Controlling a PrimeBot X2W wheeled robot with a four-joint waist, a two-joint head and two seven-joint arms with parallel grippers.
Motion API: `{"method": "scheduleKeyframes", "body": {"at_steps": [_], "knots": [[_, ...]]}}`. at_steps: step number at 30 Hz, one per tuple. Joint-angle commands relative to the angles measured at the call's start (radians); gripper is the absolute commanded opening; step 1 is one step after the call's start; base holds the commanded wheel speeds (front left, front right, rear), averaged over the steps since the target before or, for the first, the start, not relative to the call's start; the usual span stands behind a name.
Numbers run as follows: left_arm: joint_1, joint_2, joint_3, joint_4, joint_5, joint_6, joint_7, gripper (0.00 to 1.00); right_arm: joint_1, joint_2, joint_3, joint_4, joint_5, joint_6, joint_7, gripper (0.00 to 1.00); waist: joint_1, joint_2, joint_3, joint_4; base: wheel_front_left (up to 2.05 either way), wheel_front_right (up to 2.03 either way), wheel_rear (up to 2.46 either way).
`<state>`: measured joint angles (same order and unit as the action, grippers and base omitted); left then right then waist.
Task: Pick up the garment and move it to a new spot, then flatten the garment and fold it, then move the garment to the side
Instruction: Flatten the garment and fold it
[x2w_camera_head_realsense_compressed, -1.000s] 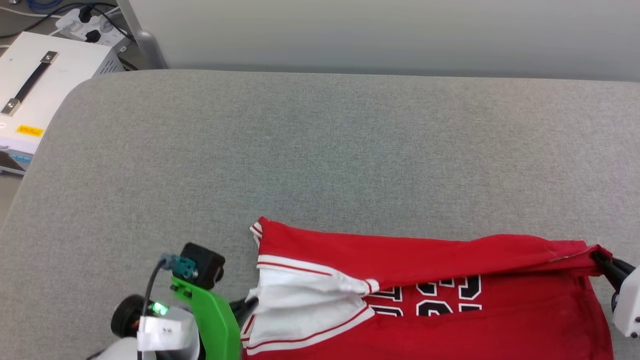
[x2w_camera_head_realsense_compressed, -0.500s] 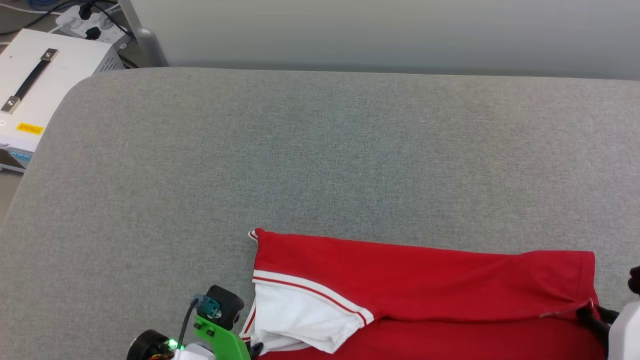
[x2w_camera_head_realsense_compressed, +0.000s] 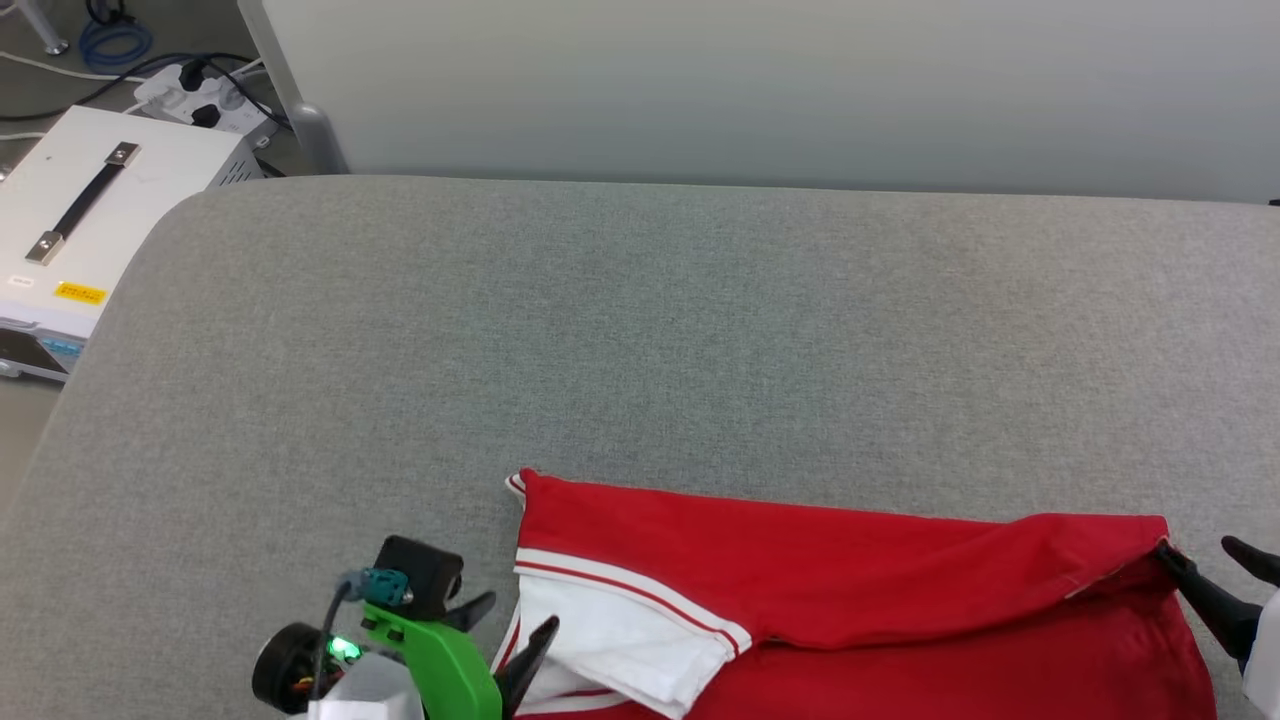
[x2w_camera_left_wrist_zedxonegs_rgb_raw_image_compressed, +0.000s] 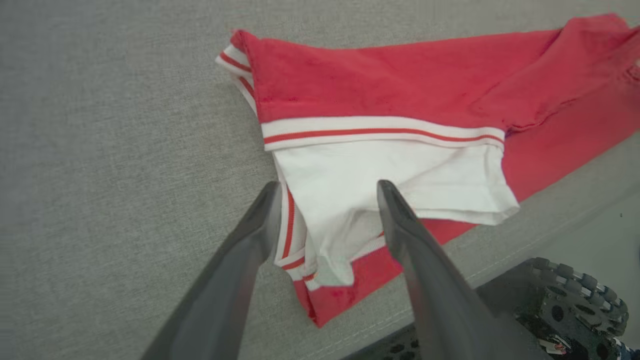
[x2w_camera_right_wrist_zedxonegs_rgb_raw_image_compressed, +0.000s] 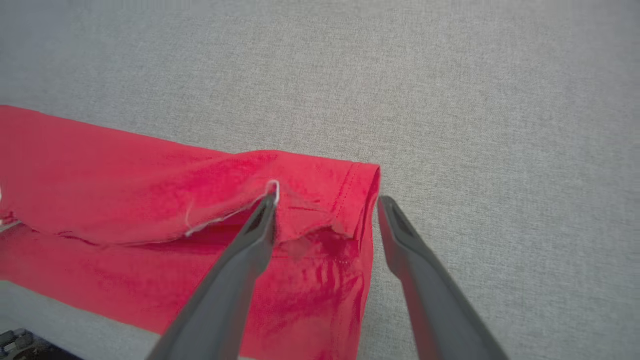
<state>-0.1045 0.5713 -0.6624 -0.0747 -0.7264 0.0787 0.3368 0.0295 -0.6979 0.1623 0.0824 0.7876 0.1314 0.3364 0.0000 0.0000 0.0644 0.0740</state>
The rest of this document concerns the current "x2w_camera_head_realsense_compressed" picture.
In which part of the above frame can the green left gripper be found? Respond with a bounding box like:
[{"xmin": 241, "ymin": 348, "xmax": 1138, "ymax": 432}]
[{"xmin": 360, "ymin": 591, "xmax": 562, "ymax": 720}]

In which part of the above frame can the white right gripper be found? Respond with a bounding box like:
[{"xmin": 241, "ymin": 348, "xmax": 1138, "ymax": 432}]
[{"xmin": 1155, "ymin": 535, "xmax": 1280, "ymax": 717}]

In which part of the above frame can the red and white shirt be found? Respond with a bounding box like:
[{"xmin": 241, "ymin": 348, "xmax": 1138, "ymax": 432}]
[{"xmin": 488, "ymin": 467, "xmax": 1220, "ymax": 720}]

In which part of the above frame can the black round left gripper motor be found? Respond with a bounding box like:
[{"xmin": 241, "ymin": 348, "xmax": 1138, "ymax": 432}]
[{"xmin": 250, "ymin": 621, "xmax": 347, "ymax": 716}]

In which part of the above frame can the white equipment box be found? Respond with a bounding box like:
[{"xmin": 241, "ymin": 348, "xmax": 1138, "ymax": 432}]
[{"xmin": 0, "ymin": 104, "xmax": 265, "ymax": 383}]

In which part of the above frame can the white power strip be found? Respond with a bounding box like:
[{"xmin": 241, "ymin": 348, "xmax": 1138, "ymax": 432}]
[{"xmin": 132, "ymin": 61, "xmax": 280, "ymax": 137}]

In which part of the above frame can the grey metal furniture leg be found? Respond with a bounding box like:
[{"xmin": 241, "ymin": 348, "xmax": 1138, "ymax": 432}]
[{"xmin": 3, "ymin": 0, "xmax": 70, "ymax": 57}]

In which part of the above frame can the teal left camera connector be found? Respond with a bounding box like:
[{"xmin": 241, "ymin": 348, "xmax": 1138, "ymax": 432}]
[{"xmin": 337, "ymin": 567, "xmax": 414, "ymax": 608}]

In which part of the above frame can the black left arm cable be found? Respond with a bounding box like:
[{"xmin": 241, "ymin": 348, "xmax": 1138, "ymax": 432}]
[{"xmin": 308, "ymin": 575, "xmax": 363, "ymax": 701}]

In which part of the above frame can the black strap box handle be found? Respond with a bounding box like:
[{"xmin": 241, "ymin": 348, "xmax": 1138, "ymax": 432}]
[{"xmin": 24, "ymin": 141, "xmax": 142, "ymax": 267}]

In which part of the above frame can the white partition with grey post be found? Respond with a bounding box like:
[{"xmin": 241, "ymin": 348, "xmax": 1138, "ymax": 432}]
[{"xmin": 236, "ymin": 0, "xmax": 1280, "ymax": 207}]

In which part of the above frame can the black floor power cable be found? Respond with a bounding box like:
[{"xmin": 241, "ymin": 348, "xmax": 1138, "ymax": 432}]
[{"xmin": 0, "ymin": 51, "xmax": 293, "ymax": 127}]

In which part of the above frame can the blue coiled cable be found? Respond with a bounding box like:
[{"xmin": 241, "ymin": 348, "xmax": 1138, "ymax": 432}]
[{"xmin": 79, "ymin": 0, "xmax": 154, "ymax": 67}]

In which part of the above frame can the white floor cable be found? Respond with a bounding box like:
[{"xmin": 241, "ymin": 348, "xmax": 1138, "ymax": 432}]
[{"xmin": 0, "ymin": 49, "xmax": 137, "ymax": 84}]

